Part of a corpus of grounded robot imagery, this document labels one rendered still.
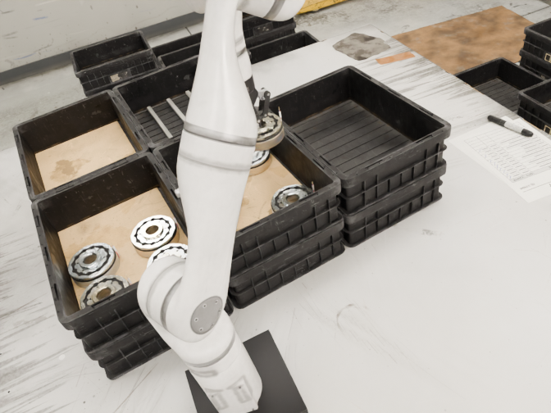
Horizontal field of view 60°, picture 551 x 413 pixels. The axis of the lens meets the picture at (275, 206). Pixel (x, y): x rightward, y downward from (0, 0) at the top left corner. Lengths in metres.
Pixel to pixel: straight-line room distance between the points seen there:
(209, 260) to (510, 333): 0.67
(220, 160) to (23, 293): 0.91
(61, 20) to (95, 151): 2.89
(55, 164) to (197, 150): 0.99
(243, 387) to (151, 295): 0.25
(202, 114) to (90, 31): 3.82
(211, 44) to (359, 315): 0.69
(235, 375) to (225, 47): 0.49
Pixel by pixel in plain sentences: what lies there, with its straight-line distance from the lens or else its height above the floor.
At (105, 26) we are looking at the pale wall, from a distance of 4.36.
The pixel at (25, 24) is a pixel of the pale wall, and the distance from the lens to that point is 4.34.
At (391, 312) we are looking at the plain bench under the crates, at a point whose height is 0.70.
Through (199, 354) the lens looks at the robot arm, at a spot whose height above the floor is 0.99.
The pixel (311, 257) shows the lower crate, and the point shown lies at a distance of 1.11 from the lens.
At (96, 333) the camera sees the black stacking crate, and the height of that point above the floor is 0.86.
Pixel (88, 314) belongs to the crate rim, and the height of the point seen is 0.93.
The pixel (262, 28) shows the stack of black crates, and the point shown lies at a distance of 2.78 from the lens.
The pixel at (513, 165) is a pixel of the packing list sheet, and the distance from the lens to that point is 1.43.
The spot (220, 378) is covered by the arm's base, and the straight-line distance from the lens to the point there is 0.78.
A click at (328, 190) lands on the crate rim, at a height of 0.93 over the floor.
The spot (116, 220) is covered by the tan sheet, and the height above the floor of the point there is 0.83.
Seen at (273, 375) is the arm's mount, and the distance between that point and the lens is 0.90.
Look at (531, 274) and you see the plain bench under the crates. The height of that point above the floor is 0.70.
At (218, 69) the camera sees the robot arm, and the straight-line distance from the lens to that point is 0.56.
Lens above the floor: 1.59
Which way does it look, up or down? 43 degrees down
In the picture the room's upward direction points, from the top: 12 degrees counter-clockwise
